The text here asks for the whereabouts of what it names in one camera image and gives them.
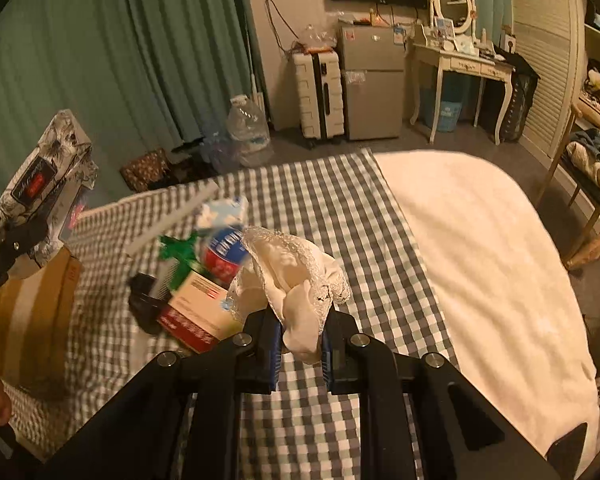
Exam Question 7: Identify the white blanket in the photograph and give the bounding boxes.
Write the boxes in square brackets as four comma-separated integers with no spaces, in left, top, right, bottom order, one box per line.
[372,150,600,480]

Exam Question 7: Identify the grey comb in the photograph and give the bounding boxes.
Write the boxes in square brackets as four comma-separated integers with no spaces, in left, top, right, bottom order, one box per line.
[147,262,183,303]

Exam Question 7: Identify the black round case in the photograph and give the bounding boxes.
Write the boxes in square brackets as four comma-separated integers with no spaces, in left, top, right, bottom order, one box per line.
[128,272,173,336]

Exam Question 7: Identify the wooden chair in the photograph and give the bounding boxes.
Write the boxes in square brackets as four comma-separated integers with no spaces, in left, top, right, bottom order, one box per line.
[535,102,600,273]

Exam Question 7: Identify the wide green curtain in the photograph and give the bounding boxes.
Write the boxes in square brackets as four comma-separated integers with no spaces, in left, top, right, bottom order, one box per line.
[0,0,261,201]

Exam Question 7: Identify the grey small fridge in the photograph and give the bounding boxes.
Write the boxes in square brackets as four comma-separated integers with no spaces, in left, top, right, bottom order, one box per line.
[337,24,407,142]

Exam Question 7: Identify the white louvred door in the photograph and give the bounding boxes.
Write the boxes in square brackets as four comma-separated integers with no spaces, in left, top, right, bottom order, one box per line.
[510,0,588,161]

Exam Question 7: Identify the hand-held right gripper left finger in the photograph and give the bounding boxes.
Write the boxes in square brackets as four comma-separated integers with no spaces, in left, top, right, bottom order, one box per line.
[45,310,286,480]

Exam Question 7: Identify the brown cardboard box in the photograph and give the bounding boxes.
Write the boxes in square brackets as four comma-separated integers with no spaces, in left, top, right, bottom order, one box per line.
[0,247,83,401]

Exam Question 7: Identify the brown patterned bag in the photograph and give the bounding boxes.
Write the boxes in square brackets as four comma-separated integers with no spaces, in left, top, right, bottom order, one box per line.
[120,149,171,193]

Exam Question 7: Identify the black hanging garment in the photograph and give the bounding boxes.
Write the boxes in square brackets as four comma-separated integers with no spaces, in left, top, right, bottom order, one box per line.
[495,45,541,143]

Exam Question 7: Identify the white stick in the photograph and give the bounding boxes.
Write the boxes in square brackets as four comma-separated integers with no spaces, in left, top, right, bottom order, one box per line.
[126,180,222,257]

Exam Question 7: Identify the floral print box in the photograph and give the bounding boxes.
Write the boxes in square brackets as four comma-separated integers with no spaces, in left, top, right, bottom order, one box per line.
[0,110,100,281]

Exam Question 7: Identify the green plastic bag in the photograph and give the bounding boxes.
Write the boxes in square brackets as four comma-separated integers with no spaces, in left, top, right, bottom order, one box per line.
[159,232,206,286]

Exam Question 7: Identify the dark clothes pile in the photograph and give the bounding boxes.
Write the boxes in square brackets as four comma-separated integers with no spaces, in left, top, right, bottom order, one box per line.
[167,140,206,181]

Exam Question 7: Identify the large clear water jug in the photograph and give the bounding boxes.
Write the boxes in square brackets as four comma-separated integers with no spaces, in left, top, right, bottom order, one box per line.
[226,94,273,168]

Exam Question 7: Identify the wall cable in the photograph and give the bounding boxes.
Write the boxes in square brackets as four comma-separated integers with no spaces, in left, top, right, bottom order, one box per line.
[265,0,301,56]

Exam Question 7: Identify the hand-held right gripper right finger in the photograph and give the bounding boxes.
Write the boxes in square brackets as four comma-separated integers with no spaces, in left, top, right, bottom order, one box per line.
[321,314,563,480]

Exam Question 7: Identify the blue waste bin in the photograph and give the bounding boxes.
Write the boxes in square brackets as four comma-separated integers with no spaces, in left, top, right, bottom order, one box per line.
[420,91,463,133]

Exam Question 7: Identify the white suitcase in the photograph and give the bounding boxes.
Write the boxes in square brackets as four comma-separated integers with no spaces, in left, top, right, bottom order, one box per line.
[294,50,346,148]

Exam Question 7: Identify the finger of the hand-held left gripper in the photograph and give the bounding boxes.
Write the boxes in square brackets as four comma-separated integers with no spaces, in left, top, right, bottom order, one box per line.
[0,219,50,273]

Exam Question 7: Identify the clear blue plastic bag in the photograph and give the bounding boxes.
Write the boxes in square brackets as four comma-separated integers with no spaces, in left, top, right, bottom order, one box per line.
[200,120,231,171]

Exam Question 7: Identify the red label plastic bottle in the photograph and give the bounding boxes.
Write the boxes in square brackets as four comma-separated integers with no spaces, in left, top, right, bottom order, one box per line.
[201,227,251,283]

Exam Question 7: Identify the clothes heap on chair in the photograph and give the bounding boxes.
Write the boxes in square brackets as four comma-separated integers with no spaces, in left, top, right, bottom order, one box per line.
[565,127,600,196]

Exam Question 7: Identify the white lace cloth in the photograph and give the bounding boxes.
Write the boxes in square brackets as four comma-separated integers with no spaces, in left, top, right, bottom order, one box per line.
[225,226,352,365]

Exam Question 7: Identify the red white medicine box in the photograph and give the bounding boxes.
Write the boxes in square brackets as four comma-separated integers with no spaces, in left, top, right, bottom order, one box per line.
[156,271,246,356]

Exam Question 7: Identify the white oval mirror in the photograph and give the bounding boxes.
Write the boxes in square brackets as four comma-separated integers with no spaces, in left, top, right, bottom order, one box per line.
[431,0,476,36]

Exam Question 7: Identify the white dressing table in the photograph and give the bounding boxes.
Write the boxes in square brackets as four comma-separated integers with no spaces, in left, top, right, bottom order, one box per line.
[410,25,516,145]

